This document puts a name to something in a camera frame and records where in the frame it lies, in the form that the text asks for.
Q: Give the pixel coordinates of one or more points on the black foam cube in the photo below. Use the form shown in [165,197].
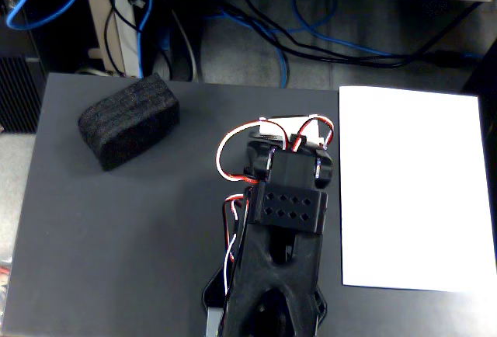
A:
[130,121]

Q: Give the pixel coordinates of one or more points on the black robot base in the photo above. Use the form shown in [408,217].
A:
[319,306]

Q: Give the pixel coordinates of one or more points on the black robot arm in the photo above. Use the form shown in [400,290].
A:
[279,271]

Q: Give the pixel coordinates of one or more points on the beige desk leg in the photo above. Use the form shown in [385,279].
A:
[126,42]

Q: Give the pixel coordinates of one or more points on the white paper sheet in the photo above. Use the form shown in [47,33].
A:
[411,189]

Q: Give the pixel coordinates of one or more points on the black vented computer case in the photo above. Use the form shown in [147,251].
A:
[17,92]

